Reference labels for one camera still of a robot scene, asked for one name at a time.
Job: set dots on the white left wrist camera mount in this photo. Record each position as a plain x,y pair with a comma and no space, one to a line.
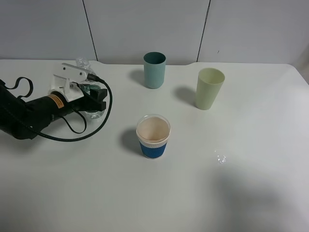
64,81

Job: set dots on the clear green-label water bottle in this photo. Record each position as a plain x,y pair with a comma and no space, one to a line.
87,85

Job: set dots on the blue-sleeved clear cup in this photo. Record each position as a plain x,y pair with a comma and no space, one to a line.
153,132

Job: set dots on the teal plastic cup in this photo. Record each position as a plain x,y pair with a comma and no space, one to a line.
154,69

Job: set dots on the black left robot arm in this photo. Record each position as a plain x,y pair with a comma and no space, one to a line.
26,120

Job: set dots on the pale yellow plastic cup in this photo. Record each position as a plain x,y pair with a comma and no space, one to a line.
209,84

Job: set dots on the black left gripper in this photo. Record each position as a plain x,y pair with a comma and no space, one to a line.
61,107

